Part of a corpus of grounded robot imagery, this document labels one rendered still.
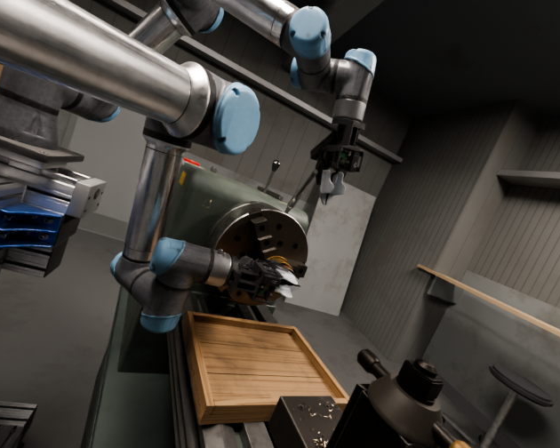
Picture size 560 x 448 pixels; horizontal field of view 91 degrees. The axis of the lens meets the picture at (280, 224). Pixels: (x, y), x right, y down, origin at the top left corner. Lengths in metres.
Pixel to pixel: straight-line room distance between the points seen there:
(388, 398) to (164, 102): 0.45
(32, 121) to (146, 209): 0.38
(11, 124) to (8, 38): 0.53
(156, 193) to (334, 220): 3.41
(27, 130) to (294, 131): 3.34
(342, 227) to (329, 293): 0.94
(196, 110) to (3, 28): 0.20
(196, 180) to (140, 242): 0.32
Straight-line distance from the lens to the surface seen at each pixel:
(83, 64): 0.40
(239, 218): 0.79
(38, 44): 0.39
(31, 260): 0.95
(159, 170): 0.62
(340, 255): 4.00
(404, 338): 3.69
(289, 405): 0.46
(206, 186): 0.91
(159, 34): 0.94
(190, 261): 0.58
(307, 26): 0.62
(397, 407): 0.35
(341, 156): 0.70
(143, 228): 0.66
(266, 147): 3.81
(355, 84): 0.73
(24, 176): 0.90
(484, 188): 3.73
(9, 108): 0.91
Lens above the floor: 1.29
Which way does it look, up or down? 6 degrees down
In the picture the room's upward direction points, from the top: 23 degrees clockwise
